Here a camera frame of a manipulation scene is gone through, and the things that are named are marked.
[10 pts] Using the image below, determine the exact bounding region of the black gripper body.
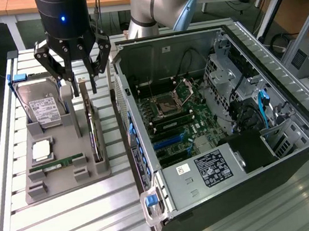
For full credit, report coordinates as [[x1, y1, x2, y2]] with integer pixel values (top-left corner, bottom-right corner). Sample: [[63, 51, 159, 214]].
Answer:
[[34, 0, 99, 65]]

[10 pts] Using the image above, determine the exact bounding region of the green graphics card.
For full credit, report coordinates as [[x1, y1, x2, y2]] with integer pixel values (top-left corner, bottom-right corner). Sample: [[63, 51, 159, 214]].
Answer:
[[76, 74, 106, 163]]

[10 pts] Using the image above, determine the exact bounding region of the blue disk caddy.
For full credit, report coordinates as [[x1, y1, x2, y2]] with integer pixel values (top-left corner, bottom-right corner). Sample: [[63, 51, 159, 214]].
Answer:
[[5, 67, 65, 126]]

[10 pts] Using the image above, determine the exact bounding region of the silver hard disk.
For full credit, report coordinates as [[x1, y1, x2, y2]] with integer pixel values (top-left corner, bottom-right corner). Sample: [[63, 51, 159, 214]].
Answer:
[[12, 76, 69, 129]]

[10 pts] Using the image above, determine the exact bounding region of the thin metal locking lever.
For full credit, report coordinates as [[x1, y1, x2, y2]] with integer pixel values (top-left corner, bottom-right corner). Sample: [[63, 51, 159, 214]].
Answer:
[[146, 75, 156, 107]]

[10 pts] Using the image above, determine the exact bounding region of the CPU socket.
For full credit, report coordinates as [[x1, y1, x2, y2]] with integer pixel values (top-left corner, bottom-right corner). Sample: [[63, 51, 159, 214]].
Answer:
[[153, 91, 186, 121]]

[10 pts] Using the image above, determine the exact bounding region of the grey parts rack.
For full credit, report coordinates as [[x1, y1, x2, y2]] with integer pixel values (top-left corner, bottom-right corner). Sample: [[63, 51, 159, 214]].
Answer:
[[12, 81, 114, 206]]

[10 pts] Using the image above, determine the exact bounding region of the silver CPU chip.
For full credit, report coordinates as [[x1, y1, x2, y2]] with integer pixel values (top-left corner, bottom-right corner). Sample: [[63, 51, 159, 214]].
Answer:
[[30, 138, 54, 163]]

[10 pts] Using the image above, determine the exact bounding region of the metal socket cover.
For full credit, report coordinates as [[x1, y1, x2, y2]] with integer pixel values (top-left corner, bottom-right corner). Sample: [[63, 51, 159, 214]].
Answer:
[[169, 77, 199, 109]]

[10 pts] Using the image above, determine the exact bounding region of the green RAM stick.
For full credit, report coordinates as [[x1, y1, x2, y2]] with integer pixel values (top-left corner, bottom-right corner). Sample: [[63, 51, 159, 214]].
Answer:
[[26, 153, 85, 175]]

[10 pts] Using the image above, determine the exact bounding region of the dark RAM stick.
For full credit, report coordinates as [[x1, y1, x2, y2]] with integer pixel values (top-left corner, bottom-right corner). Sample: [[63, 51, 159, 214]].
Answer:
[[153, 115, 196, 135]]

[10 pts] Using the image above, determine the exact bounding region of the long black expansion slot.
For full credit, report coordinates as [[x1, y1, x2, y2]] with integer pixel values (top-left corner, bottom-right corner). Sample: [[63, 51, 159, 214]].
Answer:
[[156, 146, 191, 162], [149, 129, 182, 144], [159, 151, 196, 169]]

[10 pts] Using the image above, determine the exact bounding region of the green motherboard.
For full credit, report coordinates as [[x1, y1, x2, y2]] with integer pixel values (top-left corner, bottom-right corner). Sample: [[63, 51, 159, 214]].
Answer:
[[132, 69, 236, 171]]

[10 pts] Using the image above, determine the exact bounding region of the metal disk bay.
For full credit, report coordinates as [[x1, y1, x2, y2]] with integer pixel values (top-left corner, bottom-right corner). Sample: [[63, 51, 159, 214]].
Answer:
[[257, 115, 309, 162], [200, 47, 263, 107]]

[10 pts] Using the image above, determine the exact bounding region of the silver chipset heat sink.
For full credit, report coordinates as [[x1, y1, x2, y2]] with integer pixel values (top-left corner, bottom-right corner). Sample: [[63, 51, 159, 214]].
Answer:
[[192, 136, 213, 154]]

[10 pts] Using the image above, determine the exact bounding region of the grey power supply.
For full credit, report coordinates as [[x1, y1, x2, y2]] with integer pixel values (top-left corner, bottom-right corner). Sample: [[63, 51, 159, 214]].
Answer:
[[158, 139, 252, 214]]

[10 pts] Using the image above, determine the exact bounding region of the black plastic shroud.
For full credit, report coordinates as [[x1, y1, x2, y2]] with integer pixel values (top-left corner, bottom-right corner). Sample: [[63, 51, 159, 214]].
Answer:
[[217, 126, 282, 177]]

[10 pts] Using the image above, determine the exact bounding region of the black open PC case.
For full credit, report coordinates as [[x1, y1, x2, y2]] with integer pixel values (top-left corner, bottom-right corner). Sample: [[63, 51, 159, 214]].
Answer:
[[101, 14, 309, 231]]

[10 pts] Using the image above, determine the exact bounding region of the black camera cable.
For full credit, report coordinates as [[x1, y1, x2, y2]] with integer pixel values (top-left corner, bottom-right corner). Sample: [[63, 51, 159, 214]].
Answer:
[[90, 0, 105, 35]]

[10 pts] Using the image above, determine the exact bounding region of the black wire bundle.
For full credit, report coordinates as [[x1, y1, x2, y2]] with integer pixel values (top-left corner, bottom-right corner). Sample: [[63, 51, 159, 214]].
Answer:
[[224, 98, 263, 137]]

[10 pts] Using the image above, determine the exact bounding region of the blue SATA wire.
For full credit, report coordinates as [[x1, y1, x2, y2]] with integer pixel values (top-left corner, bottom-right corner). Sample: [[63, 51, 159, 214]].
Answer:
[[256, 87, 275, 132]]

